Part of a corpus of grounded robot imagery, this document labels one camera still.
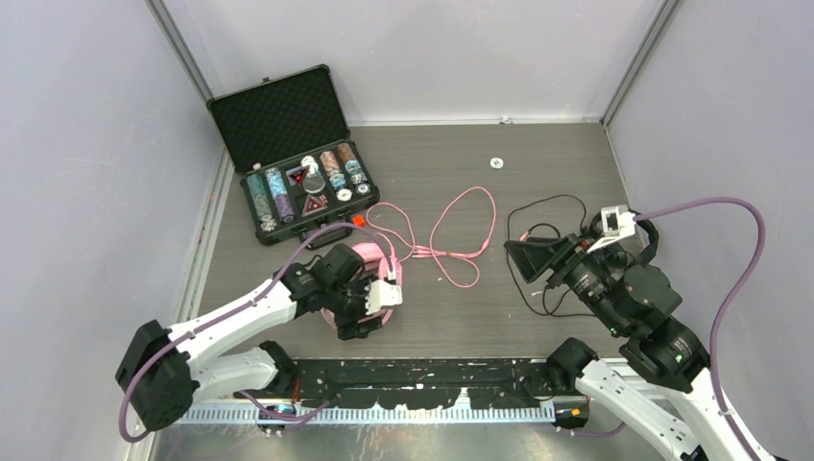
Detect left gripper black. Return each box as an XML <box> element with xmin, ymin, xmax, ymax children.
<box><xmin>324</xmin><ymin>275</ymin><xmax>382</xmax><ymax>338</ymax></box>

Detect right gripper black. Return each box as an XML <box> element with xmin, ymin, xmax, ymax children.
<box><xmin>502</xmin><ymin>225</ymin><xmax>628</xmax><ymax>331</ymax></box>

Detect pink headphones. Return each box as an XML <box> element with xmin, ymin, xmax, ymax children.
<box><xmin>321</xmin><ymin>242</ymin><xmax>403</xmax><ymax>330</ymax></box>

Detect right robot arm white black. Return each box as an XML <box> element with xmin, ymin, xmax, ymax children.
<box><xmin>504</xmin><ymin>234</ymin><xmax>775</xmax><ymax>460</ymax></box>

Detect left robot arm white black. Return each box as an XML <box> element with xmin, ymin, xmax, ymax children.
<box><xmin>115</xmin><ymin>243</ymin><xmax>403</xmax><ymax>442</ymax></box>

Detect black headphones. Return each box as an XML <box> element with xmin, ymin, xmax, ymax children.
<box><xmin>584</xmin><ymin>211</ymin><xmax>659</xmax><ymax>270</ymax></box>

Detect black poker chip case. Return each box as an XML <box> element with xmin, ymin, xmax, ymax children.
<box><xmin>206</xmin><ymin>64</ymin><xmax>381</xmax><ymax>246</ymax></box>

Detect black headphone cable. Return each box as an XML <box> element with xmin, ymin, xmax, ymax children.
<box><xmin>506</xmin><ymin>193</ymin><xmax>596</xmax><ymax>319</ymax></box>

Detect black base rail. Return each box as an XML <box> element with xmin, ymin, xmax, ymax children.
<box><xmin>294</xmin><ymin>358</ymin><xmax>587</xmax><ymax>410</ymax></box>

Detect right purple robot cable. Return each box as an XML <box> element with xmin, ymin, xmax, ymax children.
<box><xmin>633</xmin><ymin>196</ymin><xmax>767</xmax><ymax>459</ymax></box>

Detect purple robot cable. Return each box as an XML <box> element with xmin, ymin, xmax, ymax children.
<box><xmin>118</xmin><ymin>222</ymin><xmax>398</xmax><ymax>444</ymax></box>
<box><xmin>633</xmin><ymin>196</ymin><xmax>767</xmax><ymax>459</ymax></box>

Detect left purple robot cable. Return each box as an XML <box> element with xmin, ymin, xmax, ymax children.
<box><xmin>118</xmin><ymin>222</ymin><xmax>398</xmax><ymax>444</ymax></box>

